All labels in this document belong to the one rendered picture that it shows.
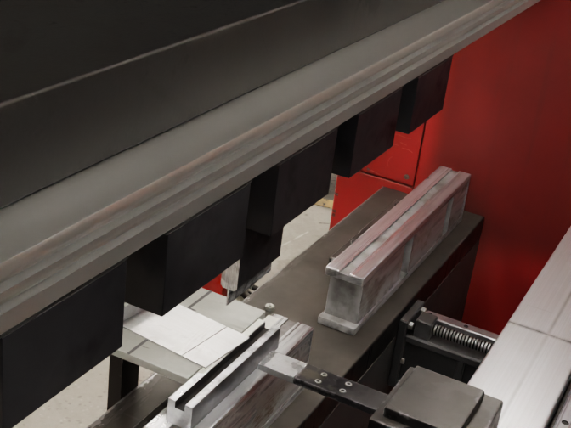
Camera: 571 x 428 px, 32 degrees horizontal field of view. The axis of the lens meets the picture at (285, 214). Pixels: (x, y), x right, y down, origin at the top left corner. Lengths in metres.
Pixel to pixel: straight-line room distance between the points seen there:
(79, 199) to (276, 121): 0.13
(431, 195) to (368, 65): 1.19
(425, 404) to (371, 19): 0.55
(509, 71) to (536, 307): 0.57
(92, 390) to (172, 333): 1.63
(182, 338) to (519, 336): 0.44
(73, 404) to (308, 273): 1.27
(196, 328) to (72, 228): 0.86
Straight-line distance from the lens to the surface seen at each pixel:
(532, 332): 1.35
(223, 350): 1.16
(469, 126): 1.89
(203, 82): 0.44
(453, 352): 1.55
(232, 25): 0.46
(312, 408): 1.30
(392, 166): 1.96
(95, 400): 2.77
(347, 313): 1.47
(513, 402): 1.20
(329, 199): 4.01
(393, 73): 0.60
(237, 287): 1.08
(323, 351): 1.42
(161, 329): 1.19
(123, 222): 0.37
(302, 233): 3.75
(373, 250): 1.51
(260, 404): 1.21
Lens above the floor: 1.63
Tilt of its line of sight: 25 degrees down
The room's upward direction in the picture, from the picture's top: 7 degrees clockwise
